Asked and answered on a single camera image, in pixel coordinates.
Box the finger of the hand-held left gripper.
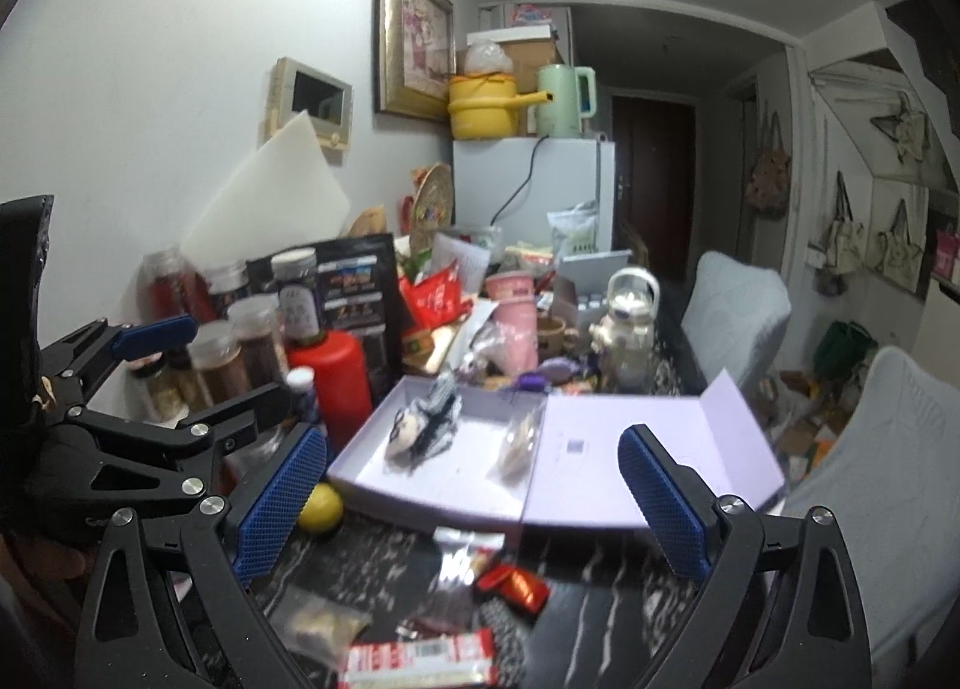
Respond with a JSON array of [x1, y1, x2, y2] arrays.
[[64, 383, 295, 500], [41, 316, 198, 405]]

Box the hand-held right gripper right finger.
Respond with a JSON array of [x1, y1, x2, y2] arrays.
[[619, 423, 875, 689]]

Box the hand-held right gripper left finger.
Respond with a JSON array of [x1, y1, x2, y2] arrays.
[[75, 423, 329, 689]]

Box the white gift box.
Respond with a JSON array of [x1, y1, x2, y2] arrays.
[[328, 368, 786, 534]]

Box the small clear zip bag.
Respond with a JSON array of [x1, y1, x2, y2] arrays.
[[491, 408, 545, 488]]

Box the bagged checkered scrunchie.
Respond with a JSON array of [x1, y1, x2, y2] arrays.
[[384, 378, 464, 469]]

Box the yellow lemon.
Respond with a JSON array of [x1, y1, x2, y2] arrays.
[[296, 483, 344, 532]]

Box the cluster of clear spice jars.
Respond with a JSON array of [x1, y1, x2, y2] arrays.
[[131, 246, 323, 428]]

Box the small white cap bottle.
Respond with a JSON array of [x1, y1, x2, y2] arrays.
[[285, 366, 320, 428]]

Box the red plastic container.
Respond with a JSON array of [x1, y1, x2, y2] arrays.
[[285, 329, 374, 450]]

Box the clear bag of nuts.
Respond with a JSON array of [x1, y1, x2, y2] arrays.
[[268, 588, 374, 660]]

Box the red candy wrapper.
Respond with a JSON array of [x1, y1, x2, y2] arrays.
[[476, 561, 552, 616]]

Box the black snack bag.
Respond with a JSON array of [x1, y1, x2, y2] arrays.
[[246, 233, 410, 398]]

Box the white astronaut water bottle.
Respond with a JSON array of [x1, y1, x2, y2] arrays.
[[589, 267, 661, 390]]

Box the purple sachet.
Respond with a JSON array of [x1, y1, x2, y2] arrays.
[[517, 359, 593, 394]]

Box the white foam board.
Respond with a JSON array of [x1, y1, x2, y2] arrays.
[[180, 108, 352, 270]]

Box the clear packet dark contents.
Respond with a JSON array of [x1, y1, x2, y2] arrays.
[[395, 525, 505, 641]]

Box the brown mug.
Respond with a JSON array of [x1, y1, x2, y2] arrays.
[[536, 316, 582, 364]]

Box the grey quilted chair cover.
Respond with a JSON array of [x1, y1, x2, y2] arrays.
[[679, 250, 794, 398], [780, 345, 960, 667]]

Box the red white snack bar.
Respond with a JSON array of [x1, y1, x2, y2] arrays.
[[337, 627, 502, 689]]

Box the red snack bag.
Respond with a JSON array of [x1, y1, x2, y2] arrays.
[[397, 263, 470, 330]]

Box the plain pink cup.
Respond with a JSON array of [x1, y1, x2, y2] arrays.
[[487, 299, 541, 375]]

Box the green shopping bag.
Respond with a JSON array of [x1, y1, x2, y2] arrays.
[[812, 320, 878, 383]]

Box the grey box of vials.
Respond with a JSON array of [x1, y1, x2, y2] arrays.
[[551, 248, 635, 323]]

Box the white printed paper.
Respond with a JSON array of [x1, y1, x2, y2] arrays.
[[433, 231, 492, 293]]

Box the pink printed paper cup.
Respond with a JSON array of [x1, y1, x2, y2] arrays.
[[484, 270, 537, 304]]

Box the woven straw hat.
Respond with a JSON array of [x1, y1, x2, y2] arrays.
[[409, 163, 456, 251]]

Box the green tea pouch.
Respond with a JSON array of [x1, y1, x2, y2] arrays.
[[546, 198, 601, 259]]

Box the beige tote bag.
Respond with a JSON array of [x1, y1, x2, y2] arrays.
[[874, 198, 931, 293], [817, 172, 869, 278]]

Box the dark wooden door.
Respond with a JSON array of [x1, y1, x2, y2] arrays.
[[611, 93, 698, 281]]

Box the hanging floral bag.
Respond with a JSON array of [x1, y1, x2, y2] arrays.
[[745, 112, 794, 219]]

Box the white mini fridge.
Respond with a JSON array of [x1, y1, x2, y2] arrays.
[[451, 136, 617, 255]]

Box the yellow pot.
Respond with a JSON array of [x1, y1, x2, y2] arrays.
[[448, 74, 552, 142]]

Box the gold framed picture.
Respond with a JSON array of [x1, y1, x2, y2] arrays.
[[373, 0, 457, 124]]

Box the green electric kettle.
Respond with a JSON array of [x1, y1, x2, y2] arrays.
[[535, 63, 599, 137]]

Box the clear plastic bag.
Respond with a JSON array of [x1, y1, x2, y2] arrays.
[[459, 37, 515, 77]]

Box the cardboard box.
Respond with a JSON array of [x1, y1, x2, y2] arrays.
[[465, 25, 567, 91]]

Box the beige wall intercom panel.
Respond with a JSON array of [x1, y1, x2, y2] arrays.
[[259, 57, 355, 152]]

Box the black power cable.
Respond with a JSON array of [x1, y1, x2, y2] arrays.
[[487, 134, 552, 229]]

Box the star wall decoration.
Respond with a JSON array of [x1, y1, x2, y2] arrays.
[[870, 89, 942, 166]]

